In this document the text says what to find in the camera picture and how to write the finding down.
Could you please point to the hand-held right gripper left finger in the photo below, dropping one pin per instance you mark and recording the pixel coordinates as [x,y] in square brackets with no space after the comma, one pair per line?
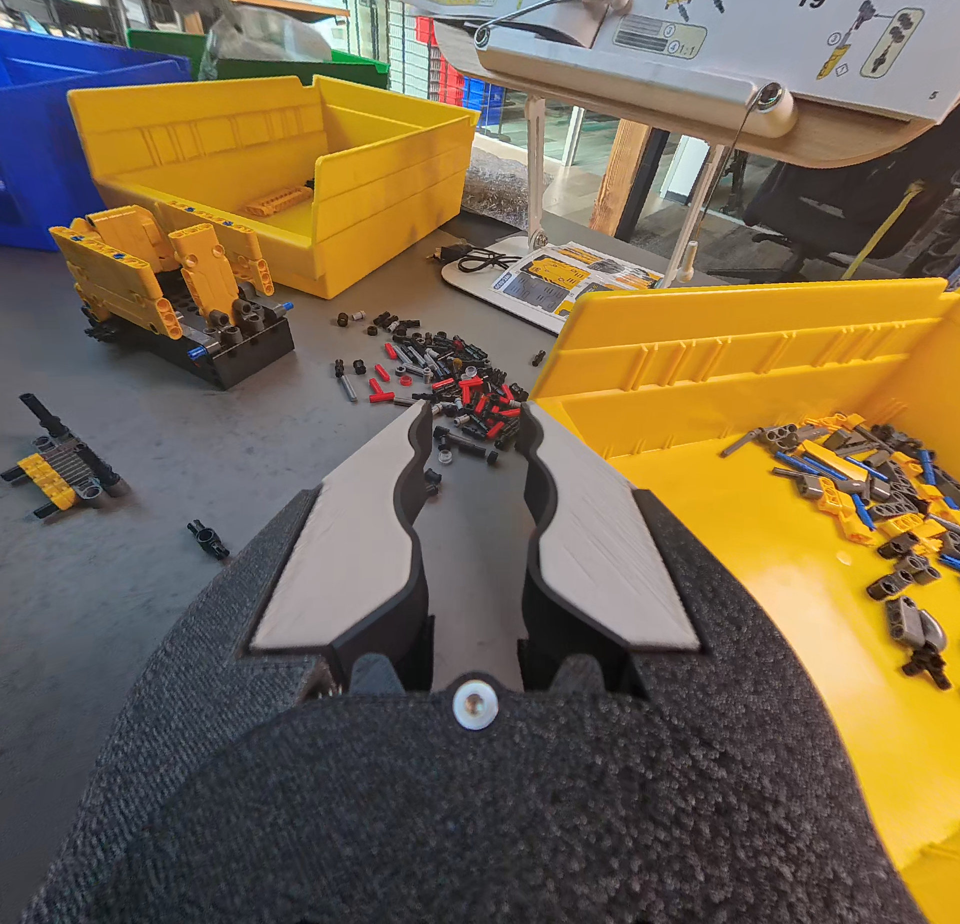
[337,564]

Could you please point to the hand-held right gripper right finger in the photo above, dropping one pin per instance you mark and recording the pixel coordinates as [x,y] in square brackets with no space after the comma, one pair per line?
[615,564]

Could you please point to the yellow plastic bin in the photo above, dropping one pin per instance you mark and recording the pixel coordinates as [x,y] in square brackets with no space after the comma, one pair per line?
[375,189]
[750,369]

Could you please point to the heap of grey yellow lego parts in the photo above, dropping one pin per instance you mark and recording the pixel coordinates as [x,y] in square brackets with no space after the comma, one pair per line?
[832,463]

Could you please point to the yellow black lego model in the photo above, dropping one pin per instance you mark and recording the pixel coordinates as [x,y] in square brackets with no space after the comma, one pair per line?
[127,264]

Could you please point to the green plastic bin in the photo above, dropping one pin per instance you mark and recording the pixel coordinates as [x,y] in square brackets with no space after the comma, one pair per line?
[165,47]

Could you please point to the black lego pin connector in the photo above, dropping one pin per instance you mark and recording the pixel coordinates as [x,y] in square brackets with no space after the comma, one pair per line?
[210,540]

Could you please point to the pile of small lego pins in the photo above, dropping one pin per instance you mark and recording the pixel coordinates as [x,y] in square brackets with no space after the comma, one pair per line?
[465,392]

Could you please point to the grey yellow lego subassembly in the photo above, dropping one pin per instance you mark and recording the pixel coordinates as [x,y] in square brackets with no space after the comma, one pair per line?
[64,467]

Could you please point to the folded leaflet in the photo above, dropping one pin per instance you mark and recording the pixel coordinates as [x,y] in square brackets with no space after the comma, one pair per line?
[570,279]

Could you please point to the grey bubble wrap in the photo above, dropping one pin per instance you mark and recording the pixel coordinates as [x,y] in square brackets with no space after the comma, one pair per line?
[499,189]

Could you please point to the black office chair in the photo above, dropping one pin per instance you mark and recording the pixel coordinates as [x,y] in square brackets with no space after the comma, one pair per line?
[810,197]

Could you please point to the white wooden book stand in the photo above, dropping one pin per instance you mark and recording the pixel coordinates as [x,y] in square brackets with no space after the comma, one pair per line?
[637,77]

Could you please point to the rack of coloured bins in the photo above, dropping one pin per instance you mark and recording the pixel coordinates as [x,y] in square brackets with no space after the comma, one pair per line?
[450,84]

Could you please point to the blue plastic bin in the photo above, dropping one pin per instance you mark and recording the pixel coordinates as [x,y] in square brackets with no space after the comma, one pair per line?
[37,152]

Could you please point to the heap of plastic bags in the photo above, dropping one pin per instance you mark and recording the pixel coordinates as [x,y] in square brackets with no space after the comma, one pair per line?
[262,36]

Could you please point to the orange lego frame panel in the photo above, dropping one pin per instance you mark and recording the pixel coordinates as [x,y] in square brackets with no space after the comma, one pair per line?
[277,201]

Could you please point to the wooden support post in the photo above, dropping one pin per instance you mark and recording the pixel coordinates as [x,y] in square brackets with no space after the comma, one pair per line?
[619,182]

